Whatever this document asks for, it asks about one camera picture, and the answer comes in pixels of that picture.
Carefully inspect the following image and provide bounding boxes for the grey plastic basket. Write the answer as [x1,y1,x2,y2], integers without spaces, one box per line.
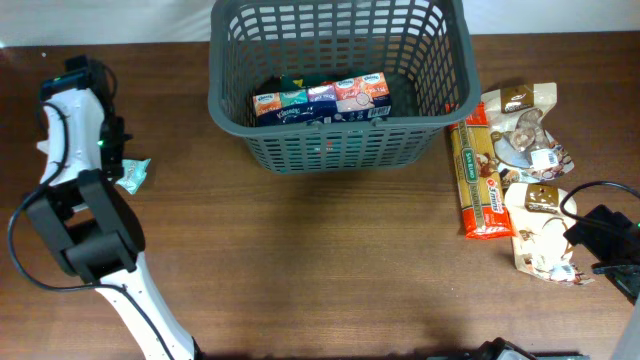
[208,0,481,174]

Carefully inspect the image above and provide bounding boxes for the green Nescafe coffee bag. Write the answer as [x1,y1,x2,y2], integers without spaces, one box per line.
[266,74,335,92]

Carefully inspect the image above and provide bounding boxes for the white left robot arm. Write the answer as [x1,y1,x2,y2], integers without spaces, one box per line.
[8,55,203,360]

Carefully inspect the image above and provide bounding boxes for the teal wet wipes pack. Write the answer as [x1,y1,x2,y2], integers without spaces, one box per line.
[116,159,151,195]

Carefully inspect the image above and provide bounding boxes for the San Remo spaghetti pack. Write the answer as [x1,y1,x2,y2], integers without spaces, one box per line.
[448,103,514,240]

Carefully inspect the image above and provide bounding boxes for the Kleenex tissue multipack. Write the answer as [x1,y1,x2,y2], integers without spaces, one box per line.
[252,72,392,127]

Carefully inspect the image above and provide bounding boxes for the coconut pouch beige brown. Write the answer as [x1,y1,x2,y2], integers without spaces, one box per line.
[505,183,593,286]

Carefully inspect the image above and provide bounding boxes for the mushroom pouch beige brown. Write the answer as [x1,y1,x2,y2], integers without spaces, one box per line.
[481,82,574,189]

